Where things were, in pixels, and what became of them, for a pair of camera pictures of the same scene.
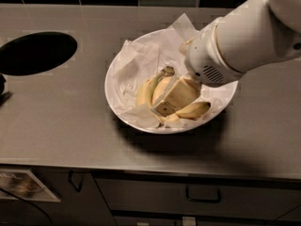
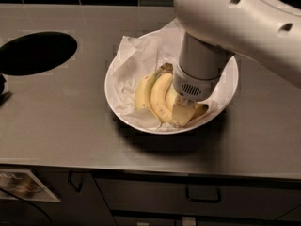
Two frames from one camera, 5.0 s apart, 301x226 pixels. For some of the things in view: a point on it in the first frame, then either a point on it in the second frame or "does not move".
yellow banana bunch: x=150 y=89 does not move
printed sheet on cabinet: x=24 y=185 does not move
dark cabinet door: x=82 y=202 does not move
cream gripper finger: x=180 y=91 -> x=182 y=111
